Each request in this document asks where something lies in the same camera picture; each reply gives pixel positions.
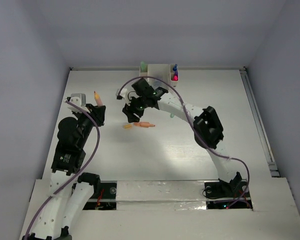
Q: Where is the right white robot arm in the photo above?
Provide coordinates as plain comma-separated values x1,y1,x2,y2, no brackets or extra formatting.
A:
116,76,243,198

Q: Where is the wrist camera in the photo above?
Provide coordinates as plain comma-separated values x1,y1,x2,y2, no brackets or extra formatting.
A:
64,93,89,113
115,88,130,104

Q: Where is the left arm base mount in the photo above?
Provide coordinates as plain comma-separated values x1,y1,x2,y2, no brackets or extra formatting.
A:
83,181,117,211

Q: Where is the silver foil strip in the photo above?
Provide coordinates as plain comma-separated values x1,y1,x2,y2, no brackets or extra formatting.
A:
115,180,207,211

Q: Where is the black pink highlighter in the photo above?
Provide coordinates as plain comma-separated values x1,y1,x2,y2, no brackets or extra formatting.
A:
172,75,179,82

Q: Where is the cream perforated organizer basket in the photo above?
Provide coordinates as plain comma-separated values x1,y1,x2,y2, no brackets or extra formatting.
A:
139,63,179,87

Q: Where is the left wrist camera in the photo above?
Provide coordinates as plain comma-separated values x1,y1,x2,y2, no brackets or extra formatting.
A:
64,93,89,113

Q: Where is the orange highlighter pen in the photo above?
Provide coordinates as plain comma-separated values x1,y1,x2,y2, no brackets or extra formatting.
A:
133,121,156,128

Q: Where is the yellow highlighter cap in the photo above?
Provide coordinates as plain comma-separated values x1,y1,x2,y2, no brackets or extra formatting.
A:
123,124,133,129

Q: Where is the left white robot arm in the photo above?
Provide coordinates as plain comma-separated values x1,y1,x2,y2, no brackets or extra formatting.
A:
22,103,106,240

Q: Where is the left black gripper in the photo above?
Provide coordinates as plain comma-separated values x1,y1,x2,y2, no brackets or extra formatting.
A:
73,102,106,147

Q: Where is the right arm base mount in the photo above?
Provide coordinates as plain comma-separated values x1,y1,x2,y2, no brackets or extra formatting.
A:
202,181,253,210

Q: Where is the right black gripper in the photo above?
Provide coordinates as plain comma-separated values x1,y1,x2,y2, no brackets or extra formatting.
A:
122,94,148,124

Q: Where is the pink highlighter pen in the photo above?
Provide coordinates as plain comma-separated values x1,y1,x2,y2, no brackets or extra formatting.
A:
94,91,103,107

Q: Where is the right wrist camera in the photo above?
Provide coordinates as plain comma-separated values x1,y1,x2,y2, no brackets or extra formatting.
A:
115,88,130,104

